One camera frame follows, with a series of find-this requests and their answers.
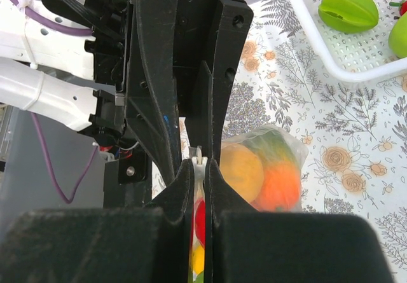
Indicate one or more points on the orange fruit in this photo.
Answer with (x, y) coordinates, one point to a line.
(281, 187)

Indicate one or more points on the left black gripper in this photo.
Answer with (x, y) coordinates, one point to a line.
(166, 59)

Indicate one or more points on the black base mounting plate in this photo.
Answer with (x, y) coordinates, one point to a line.
(128, 181)

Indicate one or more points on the red chili pepper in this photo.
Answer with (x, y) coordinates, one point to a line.
(402, 7)

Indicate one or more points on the white plastic basket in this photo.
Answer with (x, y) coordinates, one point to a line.
(357, 40)

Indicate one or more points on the green starfruit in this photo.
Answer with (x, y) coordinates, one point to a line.
(349, 16)

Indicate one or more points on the red apple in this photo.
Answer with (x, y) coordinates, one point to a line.
(199, 221)

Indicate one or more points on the floral table mat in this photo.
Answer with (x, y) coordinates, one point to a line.
(356, 138)

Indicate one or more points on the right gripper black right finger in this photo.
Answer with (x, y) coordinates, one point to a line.
(244, 245)

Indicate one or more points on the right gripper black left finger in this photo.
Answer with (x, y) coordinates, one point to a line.
(133, 244)

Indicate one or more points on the yellow lemon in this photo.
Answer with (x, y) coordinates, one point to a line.
(198, 260)

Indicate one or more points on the orange green mango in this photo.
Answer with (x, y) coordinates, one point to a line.
(243, 161)

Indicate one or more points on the clear zip top bag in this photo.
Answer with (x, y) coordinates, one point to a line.
(225, 210)

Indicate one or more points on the green apple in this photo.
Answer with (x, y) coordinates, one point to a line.
(397, 37)

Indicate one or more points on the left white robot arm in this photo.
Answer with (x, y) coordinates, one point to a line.
(44, 66)

